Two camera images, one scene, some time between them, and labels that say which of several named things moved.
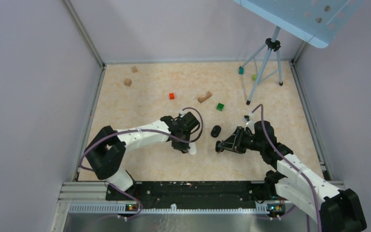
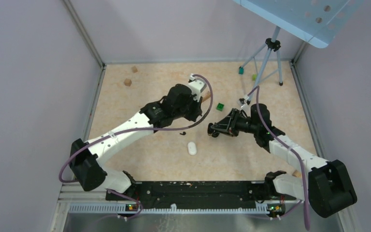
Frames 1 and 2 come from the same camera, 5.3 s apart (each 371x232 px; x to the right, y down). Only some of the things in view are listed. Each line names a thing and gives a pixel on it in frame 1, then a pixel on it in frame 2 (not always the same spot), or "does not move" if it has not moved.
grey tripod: x=272 y=43 does not move
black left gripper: x=180 y=147 -> x=196 y=110
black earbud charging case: x=216 y=131 does not move
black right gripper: x=235 y=140 -> x=230 y=121
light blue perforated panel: x=318 y=21 does not move
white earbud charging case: x=192 y=150 does not move
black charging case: x=217 y=149 -> x=210 y=130
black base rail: x=194 y=195 does not move
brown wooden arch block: x=202 y=99 does not move
